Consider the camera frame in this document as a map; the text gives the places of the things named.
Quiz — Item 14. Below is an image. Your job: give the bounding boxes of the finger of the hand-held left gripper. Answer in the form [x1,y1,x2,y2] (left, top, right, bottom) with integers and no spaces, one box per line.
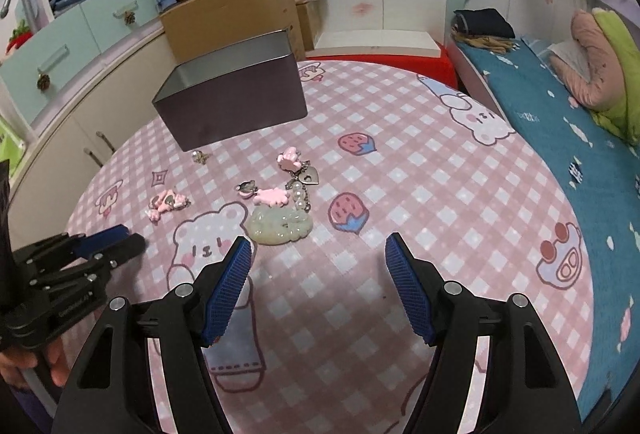
[15,224,132,275]
[30,237,147,315]

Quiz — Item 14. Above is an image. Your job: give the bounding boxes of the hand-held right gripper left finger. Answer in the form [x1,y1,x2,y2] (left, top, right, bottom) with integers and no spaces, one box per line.
[50,235,253,434]

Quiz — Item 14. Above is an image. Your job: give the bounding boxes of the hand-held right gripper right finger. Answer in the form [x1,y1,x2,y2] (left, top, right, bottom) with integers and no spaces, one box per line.
[384,231,583,434]

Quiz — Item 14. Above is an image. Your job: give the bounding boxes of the pale green jade pendant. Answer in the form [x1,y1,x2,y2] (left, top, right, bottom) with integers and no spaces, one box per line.
[245,207,314,246]

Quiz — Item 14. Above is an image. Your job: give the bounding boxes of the pink bow charm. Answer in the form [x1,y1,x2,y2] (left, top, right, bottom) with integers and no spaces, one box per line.
[253,187,291,206]

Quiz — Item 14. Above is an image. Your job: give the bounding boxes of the silver heart pearl keychain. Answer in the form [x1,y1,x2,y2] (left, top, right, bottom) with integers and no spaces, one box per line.
[285,163,320,214]

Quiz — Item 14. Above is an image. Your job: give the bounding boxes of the pink flower charm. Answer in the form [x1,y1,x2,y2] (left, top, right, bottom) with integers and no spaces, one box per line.
[277,145,302,171]

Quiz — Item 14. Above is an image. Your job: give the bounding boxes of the dark grey metal tin box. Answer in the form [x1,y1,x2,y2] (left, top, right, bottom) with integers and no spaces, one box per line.
[151,28,307,152]

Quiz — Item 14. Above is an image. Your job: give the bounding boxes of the person's left hand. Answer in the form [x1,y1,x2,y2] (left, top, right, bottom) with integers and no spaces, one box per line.
[0,339,69,390]

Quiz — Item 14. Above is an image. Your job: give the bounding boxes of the low white cabinet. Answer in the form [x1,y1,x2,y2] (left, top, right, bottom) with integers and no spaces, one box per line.
[10,22,171,220]

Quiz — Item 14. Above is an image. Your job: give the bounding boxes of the pink checked cartoon tablecloth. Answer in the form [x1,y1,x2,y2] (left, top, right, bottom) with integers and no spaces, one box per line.
[65,57,596,434]

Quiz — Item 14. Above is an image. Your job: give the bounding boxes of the green white bag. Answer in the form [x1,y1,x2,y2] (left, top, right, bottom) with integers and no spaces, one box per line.
[0,114,26,160]

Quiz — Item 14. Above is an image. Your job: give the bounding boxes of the wide teal drawer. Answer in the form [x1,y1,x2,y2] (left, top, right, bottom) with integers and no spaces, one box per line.
[0,7,108,125]

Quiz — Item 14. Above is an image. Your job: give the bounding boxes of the red strawberry plush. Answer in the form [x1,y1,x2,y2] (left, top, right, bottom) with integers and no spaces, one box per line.
[6,19,32,52]

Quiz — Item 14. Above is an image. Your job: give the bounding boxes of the blue patterned bed sheet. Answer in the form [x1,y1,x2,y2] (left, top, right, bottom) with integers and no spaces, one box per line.
[457,34,640,415]

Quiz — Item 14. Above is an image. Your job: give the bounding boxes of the narrow teal drawer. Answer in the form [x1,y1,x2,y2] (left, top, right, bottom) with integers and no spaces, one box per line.
[80,0,161,32]

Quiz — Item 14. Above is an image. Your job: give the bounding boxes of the large cardboard box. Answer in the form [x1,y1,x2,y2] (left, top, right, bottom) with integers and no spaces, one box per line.
[159,0,301,63]

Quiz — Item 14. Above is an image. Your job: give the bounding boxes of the tan folded clothes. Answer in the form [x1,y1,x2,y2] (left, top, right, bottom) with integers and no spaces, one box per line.
[452,32,521,55]

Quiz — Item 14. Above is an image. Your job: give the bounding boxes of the dark folded clothes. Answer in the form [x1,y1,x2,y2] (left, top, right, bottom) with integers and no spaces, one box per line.
[452,7,516,40]

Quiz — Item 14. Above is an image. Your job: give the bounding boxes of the small cardboard box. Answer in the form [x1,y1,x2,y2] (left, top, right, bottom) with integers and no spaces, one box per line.
[295,0,323,52]

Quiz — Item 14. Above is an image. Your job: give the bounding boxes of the pink green quilt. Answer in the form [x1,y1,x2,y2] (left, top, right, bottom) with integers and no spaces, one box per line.
[550,7,640,145]

